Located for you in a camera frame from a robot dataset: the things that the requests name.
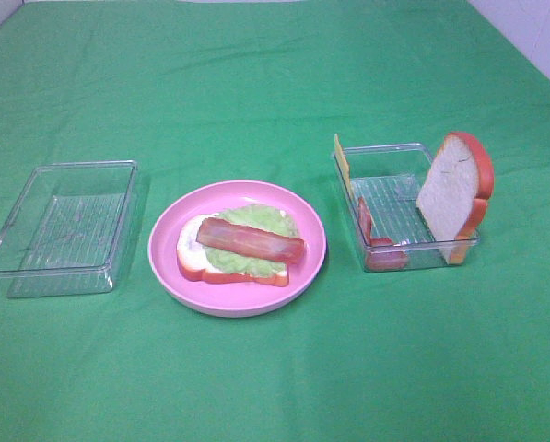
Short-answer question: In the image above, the green lettuce leaf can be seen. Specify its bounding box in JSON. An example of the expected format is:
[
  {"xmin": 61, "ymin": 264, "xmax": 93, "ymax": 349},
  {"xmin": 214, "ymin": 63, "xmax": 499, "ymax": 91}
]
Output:
[{"xmin": 195, "ymin": 204, "xmax": 305, "ymax": 285}]

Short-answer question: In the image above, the bacon strip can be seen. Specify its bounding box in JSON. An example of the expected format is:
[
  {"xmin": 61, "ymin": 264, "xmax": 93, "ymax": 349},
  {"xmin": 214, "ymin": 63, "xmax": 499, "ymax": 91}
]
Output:
[
  {"xmin": 196, "ymin": 217, "xmax": 306, "ymax": 263},
  {"xmin": 357, "ymin": 197, "xmax": 409, "ymax": 272}
]

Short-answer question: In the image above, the bread slice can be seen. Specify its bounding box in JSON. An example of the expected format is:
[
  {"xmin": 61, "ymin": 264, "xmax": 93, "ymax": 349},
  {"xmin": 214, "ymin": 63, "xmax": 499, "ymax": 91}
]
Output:
[
  {"xmin": 416, "ymin": 132, "xmax": 495, "ymax": 264},
  {"xmin": 176, "ymin": 204, "xmax": 299, "ymax": 287}
]

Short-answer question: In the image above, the pink round plate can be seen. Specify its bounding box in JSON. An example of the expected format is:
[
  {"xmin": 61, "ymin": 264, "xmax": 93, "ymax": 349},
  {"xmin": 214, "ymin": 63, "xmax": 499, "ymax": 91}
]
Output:
[{"xmin": 147, "ymin": 180, "xmax": 327, "ymax": 318}]

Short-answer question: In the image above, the yellow cheese slice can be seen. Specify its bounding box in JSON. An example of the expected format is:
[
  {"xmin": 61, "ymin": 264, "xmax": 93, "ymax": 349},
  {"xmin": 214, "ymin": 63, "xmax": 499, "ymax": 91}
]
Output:
[{"xmin": 334, "ymin": 134, "xmax": 354, "ymax": 201}]

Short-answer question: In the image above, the clear right plastic container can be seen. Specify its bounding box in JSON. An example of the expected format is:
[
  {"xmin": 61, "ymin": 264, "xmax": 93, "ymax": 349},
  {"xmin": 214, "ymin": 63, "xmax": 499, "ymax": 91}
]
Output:
[{"xmin": 332, "ymin": 143, "xmax": 479, "ymax": 273}]

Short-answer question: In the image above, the clear plastic container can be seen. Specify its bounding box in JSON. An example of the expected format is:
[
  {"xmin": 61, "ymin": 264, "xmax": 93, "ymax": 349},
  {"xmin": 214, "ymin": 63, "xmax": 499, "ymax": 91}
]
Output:
[
  {"xmin": 0, "ymin": 160, "xmax": 138, "ymax": 298},
  {"xmin": 332, "ymin": 143, "xmax": 479, "ymax": 273}
]

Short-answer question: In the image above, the green tablecloth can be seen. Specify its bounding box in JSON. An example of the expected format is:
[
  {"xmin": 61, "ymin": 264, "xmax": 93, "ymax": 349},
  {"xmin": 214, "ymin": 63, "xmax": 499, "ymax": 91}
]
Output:
[{"xmin": 0, "ymin": 1, "xmax": 550, "ymax": 441}]

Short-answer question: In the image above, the clear left plastic container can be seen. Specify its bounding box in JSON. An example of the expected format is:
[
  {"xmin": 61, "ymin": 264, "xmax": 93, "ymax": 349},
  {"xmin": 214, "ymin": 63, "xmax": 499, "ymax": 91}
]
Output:
[{"xmin": 0, "ymin": 160, "xmax": 138, "ymax": 298}]

